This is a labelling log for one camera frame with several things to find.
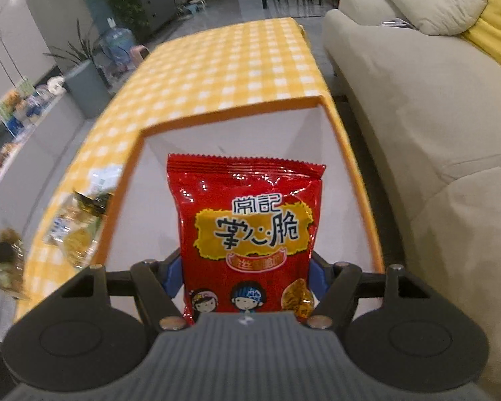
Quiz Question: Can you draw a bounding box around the yellow checkered tablecloth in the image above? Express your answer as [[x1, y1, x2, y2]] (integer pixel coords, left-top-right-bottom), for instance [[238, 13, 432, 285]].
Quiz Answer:
[[15, 18, 335, 319]]

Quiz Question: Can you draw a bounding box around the grey trash bin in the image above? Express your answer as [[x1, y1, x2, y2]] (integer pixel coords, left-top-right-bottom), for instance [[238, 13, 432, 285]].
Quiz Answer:
[[65, 60, 111, 120]]

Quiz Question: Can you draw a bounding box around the beige cushion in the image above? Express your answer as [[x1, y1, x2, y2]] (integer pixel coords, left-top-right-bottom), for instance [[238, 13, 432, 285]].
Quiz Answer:
[[390, 0, 488, 36]]

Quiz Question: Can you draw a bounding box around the orange cardboard box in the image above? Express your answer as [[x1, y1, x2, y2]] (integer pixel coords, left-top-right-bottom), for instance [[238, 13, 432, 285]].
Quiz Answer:
[[92, 95, 386, 327]]

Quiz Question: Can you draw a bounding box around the white tv cabinet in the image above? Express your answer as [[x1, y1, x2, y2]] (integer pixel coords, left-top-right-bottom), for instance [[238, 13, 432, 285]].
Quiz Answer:
[[0, 87, 89, 218]]

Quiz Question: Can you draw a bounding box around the blue water bottle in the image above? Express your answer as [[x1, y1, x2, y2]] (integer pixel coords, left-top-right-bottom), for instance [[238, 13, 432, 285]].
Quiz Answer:
[[101, 27, 136, 66]]

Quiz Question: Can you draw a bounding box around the red snack bag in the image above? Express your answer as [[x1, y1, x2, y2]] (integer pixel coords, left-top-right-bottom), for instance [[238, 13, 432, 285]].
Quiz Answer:
[[166, 154, 326, 323]]

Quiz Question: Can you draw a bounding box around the pink small heater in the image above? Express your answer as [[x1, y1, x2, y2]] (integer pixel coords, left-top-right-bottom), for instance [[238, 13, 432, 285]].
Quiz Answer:
[[129, 45, 150, 67]]

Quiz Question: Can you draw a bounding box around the clear bag yellow noodle snack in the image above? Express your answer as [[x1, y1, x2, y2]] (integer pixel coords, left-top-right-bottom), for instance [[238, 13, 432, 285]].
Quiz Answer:
[[0, 227, 25, 300]]

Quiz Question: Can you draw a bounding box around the beige sofa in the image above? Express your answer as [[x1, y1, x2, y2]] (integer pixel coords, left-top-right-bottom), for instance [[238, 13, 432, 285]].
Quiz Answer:
[[323, 0, 501, 399]]

